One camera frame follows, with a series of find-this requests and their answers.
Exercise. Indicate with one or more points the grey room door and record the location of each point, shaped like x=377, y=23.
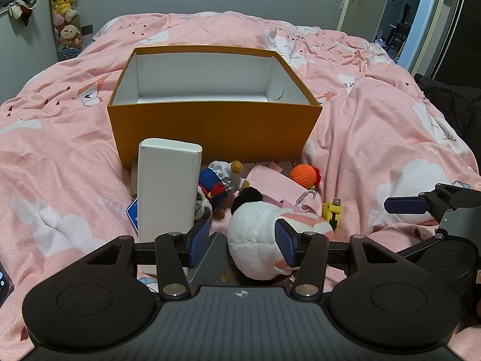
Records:
x=368, y=7

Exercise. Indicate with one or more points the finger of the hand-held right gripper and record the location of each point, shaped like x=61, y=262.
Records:
x=404, y=205
x=421, y=246

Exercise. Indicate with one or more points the orange cardboard box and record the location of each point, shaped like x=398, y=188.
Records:
x=210, y=131

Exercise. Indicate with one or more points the orange crochet ball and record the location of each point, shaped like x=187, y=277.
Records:
x=302, y=175

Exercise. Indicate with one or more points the dark wardrobe door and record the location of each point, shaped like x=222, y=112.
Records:
x=469, y=26

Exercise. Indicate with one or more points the dark grey box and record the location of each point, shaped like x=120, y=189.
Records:
x=212, y=259

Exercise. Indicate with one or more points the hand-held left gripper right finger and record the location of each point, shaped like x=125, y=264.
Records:
x=285, y=244

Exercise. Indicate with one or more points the blue card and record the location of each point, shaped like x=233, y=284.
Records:
x=133, y=216

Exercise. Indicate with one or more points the black clothing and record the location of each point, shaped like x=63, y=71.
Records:
x=454, y=101

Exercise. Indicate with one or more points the white plush with pink stripes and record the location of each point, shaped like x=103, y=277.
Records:
x=251, y=233

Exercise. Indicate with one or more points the tall white box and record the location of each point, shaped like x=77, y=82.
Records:
x=165, y=191

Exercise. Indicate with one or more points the pink printed blanket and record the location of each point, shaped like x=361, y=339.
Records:
x=375, y=128

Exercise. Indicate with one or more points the clear column of plush toys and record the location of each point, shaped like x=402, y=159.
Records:
x=65, y=18

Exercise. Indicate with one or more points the yellow tape measure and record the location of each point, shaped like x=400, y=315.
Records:
x=332, y=212

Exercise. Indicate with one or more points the silver carabiner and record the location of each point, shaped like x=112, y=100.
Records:
x=299, y=200

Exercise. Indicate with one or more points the pink pouch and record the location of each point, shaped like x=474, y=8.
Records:
x=268, y=182

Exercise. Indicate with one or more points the tiger plush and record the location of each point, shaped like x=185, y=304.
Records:
x=216, y=188

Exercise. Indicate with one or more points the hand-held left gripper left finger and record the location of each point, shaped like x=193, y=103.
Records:
x=199, y=242

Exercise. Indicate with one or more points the dark chair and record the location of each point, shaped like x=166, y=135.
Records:
x=398, y=32

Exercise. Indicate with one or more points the black smartphone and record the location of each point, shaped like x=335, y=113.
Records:
x=4, y=282

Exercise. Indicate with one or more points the dark wall socket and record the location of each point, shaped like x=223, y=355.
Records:
x=86, y=29

